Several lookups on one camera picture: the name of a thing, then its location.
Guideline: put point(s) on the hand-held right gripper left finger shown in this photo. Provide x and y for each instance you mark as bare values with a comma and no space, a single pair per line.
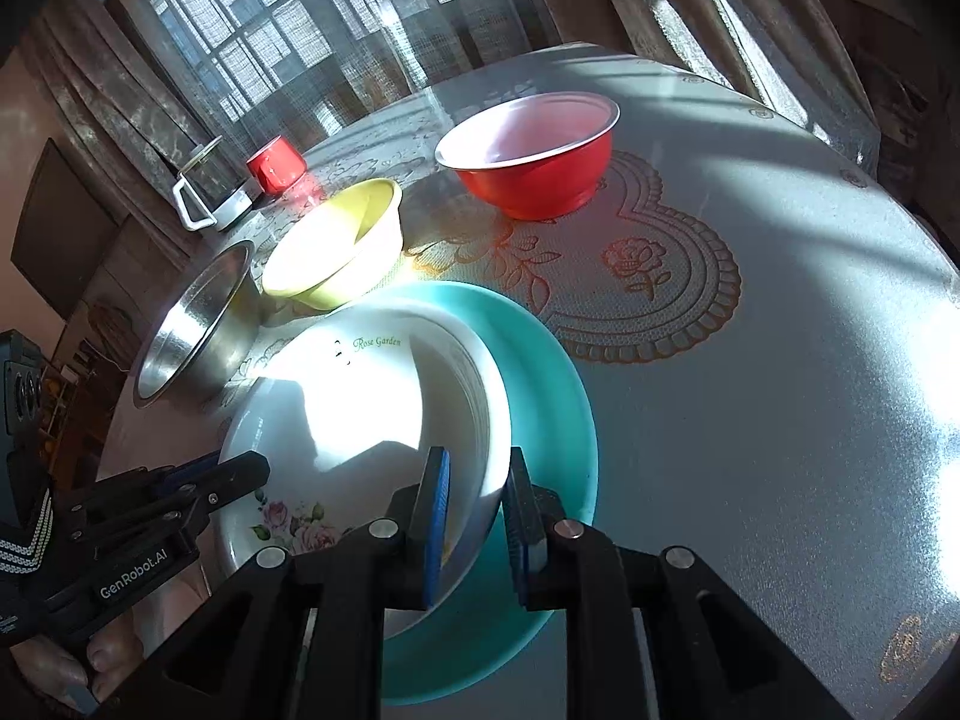
437,525

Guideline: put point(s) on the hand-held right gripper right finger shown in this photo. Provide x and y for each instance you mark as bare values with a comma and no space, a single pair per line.
517,532

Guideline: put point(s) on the grid pane window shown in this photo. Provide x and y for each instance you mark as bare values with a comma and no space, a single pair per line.
247,22

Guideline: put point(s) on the person's left hand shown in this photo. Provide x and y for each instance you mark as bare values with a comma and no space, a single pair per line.
109,652

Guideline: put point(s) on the red bowl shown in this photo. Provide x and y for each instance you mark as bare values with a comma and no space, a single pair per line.
540,180

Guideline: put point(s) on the red mug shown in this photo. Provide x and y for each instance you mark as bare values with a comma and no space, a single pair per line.
274,165

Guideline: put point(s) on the wooden shelf unit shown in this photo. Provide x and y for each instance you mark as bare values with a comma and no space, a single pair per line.
71,390

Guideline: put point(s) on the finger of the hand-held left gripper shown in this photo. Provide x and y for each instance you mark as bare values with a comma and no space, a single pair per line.
187,472
232,476

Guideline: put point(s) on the beige drape curtain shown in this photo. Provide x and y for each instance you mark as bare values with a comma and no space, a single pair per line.
637,0
112,112

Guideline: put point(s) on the teal plate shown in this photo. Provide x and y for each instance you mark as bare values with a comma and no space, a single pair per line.
547,405

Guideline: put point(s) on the dark wall screen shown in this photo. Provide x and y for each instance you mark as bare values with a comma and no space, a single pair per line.
60,232

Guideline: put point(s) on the yellow bowl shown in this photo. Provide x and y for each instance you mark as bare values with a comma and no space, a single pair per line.
330,262

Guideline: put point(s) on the stainless steel bowl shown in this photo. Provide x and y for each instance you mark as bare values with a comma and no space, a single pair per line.
202,330

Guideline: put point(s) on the white lace tablecloth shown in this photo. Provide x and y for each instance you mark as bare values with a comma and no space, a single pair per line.
750,390

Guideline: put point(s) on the white floral plate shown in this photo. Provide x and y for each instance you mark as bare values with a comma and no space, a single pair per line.
337,420

